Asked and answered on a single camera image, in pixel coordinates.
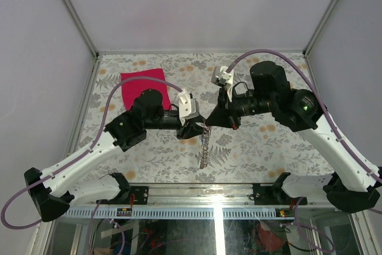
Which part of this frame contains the magenta cloth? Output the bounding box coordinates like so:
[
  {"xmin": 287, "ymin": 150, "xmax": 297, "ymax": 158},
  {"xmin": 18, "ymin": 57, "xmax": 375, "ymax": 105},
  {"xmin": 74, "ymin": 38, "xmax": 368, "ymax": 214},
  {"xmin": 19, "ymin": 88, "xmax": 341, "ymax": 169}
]
[{"xmin": 121, "ymin": 68, "xmax": 171, "ymax": 110}]

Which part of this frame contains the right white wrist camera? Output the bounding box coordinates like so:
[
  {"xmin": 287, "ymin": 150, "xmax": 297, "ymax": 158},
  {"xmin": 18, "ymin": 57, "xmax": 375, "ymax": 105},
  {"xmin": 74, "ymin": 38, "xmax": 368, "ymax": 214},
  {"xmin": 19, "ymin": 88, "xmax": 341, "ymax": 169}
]
[{"xmin": 211, "ymin": 66, "xmax": 235, "ymax": 102}]

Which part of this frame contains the grey slotted cable duct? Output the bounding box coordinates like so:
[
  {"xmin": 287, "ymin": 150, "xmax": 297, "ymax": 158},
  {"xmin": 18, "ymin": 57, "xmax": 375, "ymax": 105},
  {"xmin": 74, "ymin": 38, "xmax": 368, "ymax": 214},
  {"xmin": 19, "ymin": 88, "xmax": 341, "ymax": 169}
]
[{"xmin": 65, "ymin": 207, "xmax": 295, "ymax": 219}]

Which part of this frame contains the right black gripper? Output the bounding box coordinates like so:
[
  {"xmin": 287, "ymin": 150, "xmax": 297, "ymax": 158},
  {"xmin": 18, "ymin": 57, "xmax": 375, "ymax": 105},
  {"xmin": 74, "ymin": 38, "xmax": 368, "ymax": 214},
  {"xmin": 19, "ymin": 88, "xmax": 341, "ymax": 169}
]
[{"xmin": 205, "ymin": 84, "xmax": 275, "ymax": 130}]

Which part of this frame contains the large metal keyring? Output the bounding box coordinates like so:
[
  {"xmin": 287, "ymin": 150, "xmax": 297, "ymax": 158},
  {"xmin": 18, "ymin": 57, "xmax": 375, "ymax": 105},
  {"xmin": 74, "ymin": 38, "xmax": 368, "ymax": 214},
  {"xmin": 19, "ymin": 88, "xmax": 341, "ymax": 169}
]
[{"xmin": 199, "ymin": 122, "xmax": 211, "ymax": 169}]

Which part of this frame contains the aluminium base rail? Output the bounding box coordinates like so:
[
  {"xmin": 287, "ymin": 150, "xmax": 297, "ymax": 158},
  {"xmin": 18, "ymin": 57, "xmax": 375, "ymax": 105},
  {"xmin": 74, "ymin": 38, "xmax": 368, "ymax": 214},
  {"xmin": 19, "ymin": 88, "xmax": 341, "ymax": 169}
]
[{"xmin": 71, "ymin": 183, "xmax": 338, "ymax": 208}]

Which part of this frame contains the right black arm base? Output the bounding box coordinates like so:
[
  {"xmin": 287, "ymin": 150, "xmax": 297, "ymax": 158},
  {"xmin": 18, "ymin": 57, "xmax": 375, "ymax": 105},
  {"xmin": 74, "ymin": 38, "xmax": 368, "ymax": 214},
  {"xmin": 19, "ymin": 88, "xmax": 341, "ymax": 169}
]
[{"xmin": 249, "ymin": 172, "xmax": 298, "ymax": 205}]

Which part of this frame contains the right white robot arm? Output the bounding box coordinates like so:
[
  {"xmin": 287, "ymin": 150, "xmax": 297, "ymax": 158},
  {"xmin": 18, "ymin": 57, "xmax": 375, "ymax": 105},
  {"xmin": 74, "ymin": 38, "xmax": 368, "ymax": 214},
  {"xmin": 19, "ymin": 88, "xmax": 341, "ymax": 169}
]
[{"xmin": 206, "ymin": 61, "xmax": 381, "ymax": 213}]

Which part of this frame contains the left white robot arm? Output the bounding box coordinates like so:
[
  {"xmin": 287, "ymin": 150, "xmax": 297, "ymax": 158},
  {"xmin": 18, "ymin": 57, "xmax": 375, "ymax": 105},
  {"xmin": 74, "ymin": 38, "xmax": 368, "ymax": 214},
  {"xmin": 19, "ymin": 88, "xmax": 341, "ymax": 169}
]
[{"xmin": 24, "ymin": 89, "xmax": 204, "ymax": 222}]

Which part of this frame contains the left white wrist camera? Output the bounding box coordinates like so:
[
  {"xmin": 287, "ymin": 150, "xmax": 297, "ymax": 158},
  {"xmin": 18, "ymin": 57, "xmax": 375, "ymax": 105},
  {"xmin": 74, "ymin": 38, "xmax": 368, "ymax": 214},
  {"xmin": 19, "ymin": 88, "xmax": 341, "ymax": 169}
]
[{"xmin": 178, "ymin": 89, "xmax": 199, "ymax": 125}]

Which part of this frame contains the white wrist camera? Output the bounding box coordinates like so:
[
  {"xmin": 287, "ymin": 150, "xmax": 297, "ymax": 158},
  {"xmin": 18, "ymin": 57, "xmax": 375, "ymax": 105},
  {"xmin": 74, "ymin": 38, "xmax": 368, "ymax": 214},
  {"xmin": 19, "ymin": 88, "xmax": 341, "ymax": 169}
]
[
  {"xmin": 211, "ymin": 66, "xmax": 235, "ymax": 102},
  {"xmin": 178, "ymin": 89, "xmax": 199, "ymax": 125}
]

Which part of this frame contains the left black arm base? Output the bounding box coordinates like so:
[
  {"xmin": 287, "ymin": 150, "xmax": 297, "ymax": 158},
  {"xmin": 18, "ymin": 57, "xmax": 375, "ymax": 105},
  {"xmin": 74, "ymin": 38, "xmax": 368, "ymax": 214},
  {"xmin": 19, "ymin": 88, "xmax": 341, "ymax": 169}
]
[{"xmin": 108, "ymin": 173, "xmax": 149, "ymax": 206}]

